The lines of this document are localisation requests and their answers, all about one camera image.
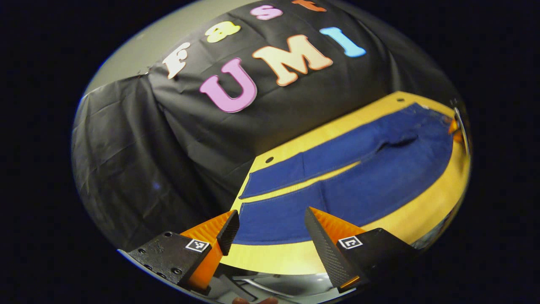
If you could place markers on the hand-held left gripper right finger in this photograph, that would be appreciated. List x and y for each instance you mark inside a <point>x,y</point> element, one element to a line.
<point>327,253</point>

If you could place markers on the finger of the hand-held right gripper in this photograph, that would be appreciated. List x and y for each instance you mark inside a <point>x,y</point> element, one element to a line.
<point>458,137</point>
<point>453,126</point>

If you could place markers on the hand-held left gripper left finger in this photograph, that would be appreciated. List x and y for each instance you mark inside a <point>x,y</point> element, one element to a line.
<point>229,232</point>

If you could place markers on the blue jeans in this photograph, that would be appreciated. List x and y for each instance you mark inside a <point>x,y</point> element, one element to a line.
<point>379,177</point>

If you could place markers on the black backdrop cloth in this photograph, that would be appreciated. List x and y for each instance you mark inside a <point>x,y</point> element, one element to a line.
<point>190,139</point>

